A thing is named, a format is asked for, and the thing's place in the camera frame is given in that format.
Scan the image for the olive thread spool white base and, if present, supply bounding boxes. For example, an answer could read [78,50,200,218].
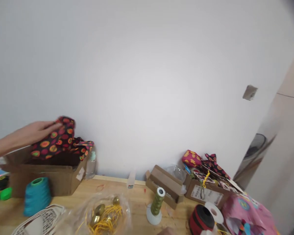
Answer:
[146,187,165,226]

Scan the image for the small clear packet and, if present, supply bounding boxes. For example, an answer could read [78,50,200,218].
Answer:
[127,171,137,189]

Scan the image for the white woven basket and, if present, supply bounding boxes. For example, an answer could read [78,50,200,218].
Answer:
[10,204,67,235]

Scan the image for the white tape roll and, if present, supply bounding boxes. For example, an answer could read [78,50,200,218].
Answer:
[204,201,224,224]

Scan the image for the small open cardboard box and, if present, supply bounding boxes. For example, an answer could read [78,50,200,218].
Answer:
[145,164,187,210]

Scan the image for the pink plastic bag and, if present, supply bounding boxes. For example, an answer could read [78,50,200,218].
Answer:
[221,192,283,235]

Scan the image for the person's right hand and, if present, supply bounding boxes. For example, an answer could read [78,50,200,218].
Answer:
[157,227,180,235]

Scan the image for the teal thread cone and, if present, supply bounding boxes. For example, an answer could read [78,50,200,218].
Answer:
[23,177,52,217]

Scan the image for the clear plastic bottle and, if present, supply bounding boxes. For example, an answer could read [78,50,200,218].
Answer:
[85,150,97,180]

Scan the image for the black orange-dotted fabric pieces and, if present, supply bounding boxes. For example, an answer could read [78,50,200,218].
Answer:
[200,153,231,181]

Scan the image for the black and green spool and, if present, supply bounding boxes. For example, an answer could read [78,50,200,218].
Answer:
[0,175,9,194]

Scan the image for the bright green plastic object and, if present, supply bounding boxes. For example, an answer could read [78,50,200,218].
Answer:
[0,187,13,201]

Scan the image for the red and black ribbon spool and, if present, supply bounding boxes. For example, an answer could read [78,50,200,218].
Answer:
[189,204,216,235]

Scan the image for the person's left hand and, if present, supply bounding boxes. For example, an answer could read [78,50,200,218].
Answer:
[14,121,63,148]

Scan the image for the yellow zigzag cord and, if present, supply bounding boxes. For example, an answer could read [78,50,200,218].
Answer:
[202,171,211,189]

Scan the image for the large open cardboard box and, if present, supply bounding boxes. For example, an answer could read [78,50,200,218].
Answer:
[0,144,94,198]

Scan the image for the pink yellow-patterned fabric pouch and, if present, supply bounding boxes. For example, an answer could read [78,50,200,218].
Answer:
[182,149,202,168]

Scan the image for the electric fan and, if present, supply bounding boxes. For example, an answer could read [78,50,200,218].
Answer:
[243,133,268,160]

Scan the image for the labelled cardboard box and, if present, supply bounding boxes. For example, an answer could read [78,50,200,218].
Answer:
[185,171,233,204]

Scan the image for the clear plastic bag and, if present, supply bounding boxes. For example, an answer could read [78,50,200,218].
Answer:
[68,193,133,235]

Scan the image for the bundle of yellow cord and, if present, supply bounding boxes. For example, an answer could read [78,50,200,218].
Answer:
[88,204,124,235]

